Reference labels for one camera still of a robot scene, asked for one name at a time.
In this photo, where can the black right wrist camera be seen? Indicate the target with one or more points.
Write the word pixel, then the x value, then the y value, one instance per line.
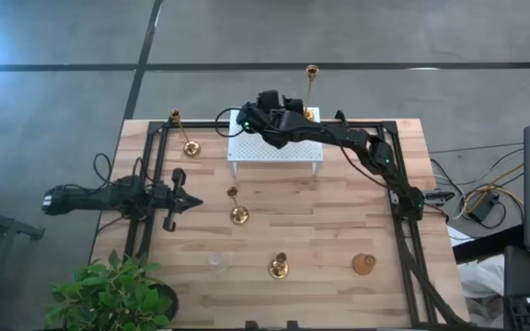
pixel 251 117

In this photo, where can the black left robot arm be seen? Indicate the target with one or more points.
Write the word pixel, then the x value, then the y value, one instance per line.
pixel 85 198

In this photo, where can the black power adapter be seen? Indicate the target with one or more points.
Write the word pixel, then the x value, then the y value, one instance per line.
pixel 483 207

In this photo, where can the white perforated metal shelf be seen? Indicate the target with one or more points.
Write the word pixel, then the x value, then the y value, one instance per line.
pixel 302 149

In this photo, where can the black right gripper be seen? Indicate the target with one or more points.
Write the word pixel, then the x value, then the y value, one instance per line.
pixel 269 101

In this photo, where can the black aluminium table frame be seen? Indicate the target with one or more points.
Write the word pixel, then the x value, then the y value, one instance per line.
pixel 361 124

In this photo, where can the clear glass candle holder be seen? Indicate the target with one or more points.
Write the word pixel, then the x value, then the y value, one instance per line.
pixel 218 263

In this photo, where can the green leafy plant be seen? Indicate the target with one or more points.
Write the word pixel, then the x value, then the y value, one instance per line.
pixel 108 294

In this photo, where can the medium brass candlestick holder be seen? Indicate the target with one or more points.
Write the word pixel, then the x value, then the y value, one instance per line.
pixel 192 148

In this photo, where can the white bag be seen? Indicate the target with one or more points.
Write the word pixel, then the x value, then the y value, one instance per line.
pixel 481 280

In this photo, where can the black plant pot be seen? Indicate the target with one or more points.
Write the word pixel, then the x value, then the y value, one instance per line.
pixel 170 301

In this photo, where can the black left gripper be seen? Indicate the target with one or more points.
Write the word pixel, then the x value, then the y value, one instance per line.
pixel 170 202

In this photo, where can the short brass candlestick holder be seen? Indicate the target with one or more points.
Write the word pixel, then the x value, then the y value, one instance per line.
pixel 278 270

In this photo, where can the black beam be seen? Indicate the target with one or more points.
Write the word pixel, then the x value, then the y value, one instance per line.
pixel 486 243

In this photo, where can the amber glass candle holder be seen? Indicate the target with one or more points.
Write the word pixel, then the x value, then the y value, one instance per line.
pixel 361 264

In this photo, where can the white paper sheet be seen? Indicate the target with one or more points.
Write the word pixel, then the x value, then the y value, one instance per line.
pixel 458 235

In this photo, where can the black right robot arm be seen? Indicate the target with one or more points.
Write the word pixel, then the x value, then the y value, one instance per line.
pixel 352 138

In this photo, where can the tall brass candlestick holder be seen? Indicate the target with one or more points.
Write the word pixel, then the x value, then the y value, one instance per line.
pixel 311 71
pixel 239 215

